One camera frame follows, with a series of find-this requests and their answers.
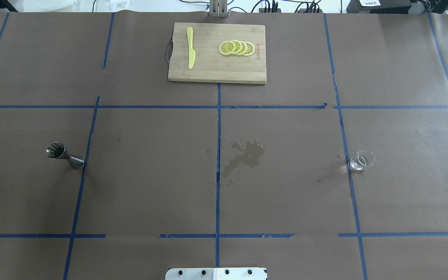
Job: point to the bamboo cutting board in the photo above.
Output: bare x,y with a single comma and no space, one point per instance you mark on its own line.
210,65

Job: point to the yellow plastic knife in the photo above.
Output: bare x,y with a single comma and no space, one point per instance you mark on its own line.
191,52

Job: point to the rear lemon slice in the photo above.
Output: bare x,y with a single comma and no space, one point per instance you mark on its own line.
250,49

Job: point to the steel double jigger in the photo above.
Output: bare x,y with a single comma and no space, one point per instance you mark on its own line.
57,150

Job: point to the black box with label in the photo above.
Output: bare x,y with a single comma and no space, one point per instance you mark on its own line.
379,7

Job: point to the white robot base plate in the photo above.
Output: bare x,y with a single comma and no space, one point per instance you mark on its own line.
231,273

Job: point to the aluminium frame post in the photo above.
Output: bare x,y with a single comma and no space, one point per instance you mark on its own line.
218,9

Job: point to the front lemon slice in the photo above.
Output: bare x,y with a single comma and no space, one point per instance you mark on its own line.
226,48

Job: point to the lemon slice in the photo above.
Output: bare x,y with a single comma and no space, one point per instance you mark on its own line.
244,48
238,47
226,48
250,49

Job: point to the clear glass cup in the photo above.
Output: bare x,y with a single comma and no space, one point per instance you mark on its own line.
361,160

